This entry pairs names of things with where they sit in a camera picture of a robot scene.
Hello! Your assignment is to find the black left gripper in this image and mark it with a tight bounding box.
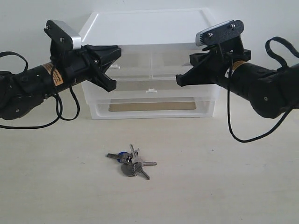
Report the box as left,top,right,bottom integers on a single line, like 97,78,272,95
49,45,122,92

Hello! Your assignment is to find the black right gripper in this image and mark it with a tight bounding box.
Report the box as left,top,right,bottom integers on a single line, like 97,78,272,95
175,49,251,86

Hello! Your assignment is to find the bunch of keys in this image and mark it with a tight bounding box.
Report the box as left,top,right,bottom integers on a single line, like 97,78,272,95
106,144,157,180

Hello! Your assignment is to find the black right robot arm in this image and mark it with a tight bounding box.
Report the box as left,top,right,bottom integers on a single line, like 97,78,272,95
176,50,299,119

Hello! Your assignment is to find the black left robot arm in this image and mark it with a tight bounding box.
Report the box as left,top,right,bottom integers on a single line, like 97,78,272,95
0,45,122,120

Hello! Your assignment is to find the clear plastic container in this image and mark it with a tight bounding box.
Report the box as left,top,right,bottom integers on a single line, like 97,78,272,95
89,97,215,120
82,79,220,104

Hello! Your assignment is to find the white plastic drawer cabinet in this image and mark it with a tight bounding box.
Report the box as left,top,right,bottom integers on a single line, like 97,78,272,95
80,8,220,120

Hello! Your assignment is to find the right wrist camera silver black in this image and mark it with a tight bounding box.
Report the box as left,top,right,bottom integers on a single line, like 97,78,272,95
195,20,244,52

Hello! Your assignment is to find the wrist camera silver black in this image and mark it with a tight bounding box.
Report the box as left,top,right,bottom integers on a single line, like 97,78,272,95
44,20,82,56
195,20,244,52

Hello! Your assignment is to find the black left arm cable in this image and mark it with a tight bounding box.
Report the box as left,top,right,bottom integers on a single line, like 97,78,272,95
0,51,80,129

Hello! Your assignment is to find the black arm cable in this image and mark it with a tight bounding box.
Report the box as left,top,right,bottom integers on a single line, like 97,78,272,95
0,51,80,129
225,36,299,143

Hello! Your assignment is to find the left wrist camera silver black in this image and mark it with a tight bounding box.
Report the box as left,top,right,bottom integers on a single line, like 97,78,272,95
44,20,82,56

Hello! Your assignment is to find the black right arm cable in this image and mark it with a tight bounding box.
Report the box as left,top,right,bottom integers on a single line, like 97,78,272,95
225,36,299,143

